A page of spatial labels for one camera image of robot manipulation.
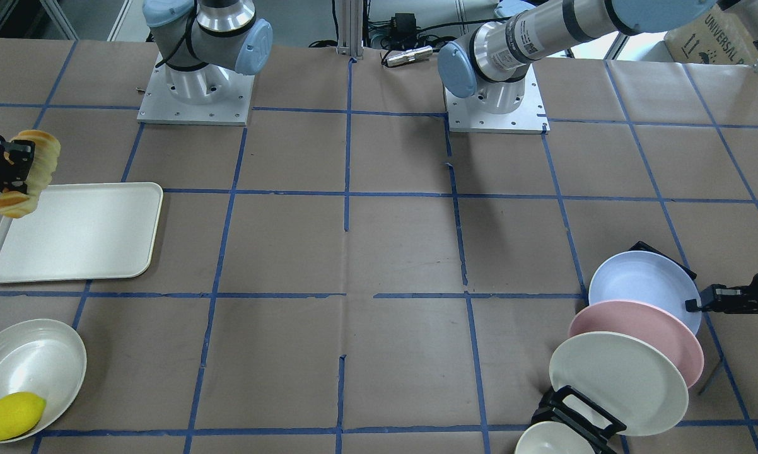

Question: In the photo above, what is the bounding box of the cream bowl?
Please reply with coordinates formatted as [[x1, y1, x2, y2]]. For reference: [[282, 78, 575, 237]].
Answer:
[[514, 421, 593, 454]]

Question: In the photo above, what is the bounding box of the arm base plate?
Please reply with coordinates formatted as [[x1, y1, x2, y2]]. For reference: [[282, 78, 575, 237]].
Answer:
[[137, 64, 255, 127], [443, 66, 551, 134]]

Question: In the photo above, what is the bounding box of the pink plate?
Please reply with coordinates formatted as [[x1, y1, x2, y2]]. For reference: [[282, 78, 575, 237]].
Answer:
[[568, 300, 705, 388]]

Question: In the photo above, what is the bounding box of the striped orange bread loaf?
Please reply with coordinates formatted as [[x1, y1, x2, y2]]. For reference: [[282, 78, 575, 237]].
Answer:
[[0, 129, 61, 219]]

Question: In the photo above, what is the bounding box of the cardboard box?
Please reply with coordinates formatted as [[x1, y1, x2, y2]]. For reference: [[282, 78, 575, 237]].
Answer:
[[665, 1, 758, 71]]

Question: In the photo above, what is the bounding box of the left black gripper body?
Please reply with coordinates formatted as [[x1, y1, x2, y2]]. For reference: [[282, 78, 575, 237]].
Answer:
[[700, 273, 758, 314]]

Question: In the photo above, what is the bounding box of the black dish rack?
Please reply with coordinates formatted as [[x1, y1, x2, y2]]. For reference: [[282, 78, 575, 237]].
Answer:
[[532, 242, 696, 453]]

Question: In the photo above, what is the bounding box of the cream round plate with lemon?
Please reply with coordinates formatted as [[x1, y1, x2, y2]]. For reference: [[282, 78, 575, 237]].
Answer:
[[0, 318, 87, 444]]

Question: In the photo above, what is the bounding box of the light blue plate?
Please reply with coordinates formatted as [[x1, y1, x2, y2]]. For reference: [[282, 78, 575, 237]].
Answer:
[[588, 251, 703, 334]]

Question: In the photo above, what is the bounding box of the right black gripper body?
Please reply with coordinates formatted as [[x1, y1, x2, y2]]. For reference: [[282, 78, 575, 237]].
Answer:
[[0, 135, 35, 194]]

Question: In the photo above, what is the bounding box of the aluminium frame post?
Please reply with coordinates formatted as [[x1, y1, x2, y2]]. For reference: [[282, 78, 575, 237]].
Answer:
[[335, 0, 368, 61]]

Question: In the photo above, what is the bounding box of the cream plate in rack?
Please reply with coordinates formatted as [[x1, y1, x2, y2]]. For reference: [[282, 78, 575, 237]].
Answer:
[[549, 331, 689, 436]]

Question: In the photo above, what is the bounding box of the yellow lemon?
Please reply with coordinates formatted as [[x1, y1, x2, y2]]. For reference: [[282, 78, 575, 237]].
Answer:
[[0, 391, 47, 441]]

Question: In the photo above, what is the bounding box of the silver metal cylinder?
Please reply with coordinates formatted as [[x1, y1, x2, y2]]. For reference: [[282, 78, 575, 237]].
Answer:
[[383, 45, 434, 68]]

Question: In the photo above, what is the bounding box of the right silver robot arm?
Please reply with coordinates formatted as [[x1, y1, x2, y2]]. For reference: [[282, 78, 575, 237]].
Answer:
[[0, 1, 274, 201]]

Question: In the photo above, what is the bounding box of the black power adapter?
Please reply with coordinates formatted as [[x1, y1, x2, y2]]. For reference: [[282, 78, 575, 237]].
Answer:
[[390, 13, 417, 41]]

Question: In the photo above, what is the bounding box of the cream rectangular tray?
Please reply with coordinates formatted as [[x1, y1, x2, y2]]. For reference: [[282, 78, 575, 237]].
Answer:
[[0, 183, 165, 284]]

